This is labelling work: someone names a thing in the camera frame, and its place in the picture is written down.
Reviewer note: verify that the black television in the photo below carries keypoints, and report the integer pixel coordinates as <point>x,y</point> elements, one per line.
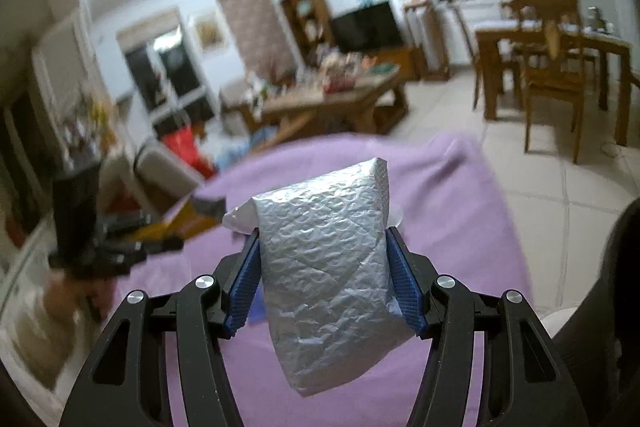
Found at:
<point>365,27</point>

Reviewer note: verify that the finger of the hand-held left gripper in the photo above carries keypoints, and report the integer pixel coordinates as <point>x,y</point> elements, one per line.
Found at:
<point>150,248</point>
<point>125,222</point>

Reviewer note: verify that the red cushion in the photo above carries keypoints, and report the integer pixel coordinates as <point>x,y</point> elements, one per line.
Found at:
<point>187,147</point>

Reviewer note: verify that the black bin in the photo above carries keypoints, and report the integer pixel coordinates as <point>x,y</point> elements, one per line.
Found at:
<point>610,307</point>

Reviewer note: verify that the white side cabinet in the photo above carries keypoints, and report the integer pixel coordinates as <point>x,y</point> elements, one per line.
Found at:
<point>25,332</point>

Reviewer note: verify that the yellow artificial flowers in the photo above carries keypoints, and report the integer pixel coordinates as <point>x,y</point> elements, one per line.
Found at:
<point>100,114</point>

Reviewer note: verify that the white lattice cabinet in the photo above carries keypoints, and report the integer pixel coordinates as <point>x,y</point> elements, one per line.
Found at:
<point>60,67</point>

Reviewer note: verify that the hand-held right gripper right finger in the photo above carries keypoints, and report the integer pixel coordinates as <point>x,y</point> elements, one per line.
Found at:
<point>405,287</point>

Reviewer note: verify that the striped roller blind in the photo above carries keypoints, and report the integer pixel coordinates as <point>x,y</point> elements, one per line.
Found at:
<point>255,27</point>

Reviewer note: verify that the wooden dining chair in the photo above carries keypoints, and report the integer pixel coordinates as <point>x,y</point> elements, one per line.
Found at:
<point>462,32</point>
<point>555,82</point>

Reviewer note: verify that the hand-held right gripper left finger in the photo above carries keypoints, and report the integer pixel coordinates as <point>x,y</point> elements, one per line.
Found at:
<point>245,287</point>

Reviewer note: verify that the cow-print box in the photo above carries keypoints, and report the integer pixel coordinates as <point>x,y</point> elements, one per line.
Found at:
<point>342,67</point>

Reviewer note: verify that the wooden sofa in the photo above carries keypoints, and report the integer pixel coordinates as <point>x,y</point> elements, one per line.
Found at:
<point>160,167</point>

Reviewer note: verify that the green tray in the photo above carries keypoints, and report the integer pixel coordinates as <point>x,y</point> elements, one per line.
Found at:
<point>386,69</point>

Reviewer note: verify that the metal kettle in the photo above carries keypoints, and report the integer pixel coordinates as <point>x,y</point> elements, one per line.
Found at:
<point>593,18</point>

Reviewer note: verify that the white bubble mailer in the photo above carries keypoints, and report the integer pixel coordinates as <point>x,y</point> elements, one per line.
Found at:
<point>320,282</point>

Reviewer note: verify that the wooden plant stand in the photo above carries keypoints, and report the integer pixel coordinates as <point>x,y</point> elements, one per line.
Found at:
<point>417,4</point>

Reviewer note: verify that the wooden coffee table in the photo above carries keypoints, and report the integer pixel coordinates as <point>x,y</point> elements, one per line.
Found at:
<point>340,99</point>

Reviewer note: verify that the small red box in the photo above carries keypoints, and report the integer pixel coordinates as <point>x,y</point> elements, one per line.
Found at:
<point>340,84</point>

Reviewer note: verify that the glass balcony door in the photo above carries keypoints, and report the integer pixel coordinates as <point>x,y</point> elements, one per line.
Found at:
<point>150,77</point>

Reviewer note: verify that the framed sunflower picture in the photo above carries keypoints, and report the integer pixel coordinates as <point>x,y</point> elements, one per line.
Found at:
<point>207,32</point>

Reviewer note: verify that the wooden bookshelf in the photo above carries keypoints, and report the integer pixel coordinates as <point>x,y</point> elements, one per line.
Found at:
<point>287,14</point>

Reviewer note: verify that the light blue cloth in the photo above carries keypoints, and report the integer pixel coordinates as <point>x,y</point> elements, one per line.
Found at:
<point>235,154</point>

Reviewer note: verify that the person's left hand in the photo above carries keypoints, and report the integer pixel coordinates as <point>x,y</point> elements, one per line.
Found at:
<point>62,302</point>

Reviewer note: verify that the wooden television cabinet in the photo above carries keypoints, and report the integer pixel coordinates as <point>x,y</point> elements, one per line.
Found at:
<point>395,62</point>

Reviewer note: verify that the wooden armchair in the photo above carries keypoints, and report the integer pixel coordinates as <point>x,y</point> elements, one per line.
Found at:
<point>235,97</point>

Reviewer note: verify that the yellow wrapper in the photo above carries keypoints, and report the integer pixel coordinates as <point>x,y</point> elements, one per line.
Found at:
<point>190,222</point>

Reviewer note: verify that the purple tablecloth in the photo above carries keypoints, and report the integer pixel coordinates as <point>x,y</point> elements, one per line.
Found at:
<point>440,187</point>

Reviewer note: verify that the wooden dining table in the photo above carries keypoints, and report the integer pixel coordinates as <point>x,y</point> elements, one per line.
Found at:
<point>500,39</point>

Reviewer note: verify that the blue packet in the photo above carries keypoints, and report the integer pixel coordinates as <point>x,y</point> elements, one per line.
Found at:
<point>257,309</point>

